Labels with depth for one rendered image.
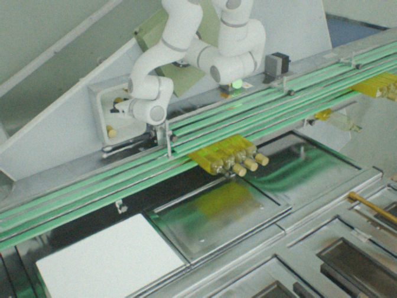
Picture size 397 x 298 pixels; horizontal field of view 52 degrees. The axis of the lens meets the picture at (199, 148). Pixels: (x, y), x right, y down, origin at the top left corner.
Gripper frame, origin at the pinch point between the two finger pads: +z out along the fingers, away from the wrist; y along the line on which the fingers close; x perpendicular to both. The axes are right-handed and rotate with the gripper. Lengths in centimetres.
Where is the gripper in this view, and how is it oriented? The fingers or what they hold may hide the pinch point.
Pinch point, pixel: (121, 104)
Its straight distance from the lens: 152.0
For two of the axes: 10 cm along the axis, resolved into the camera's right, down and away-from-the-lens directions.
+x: -2.0, -9.2, -3.4
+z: -5.4, -1.9, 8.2
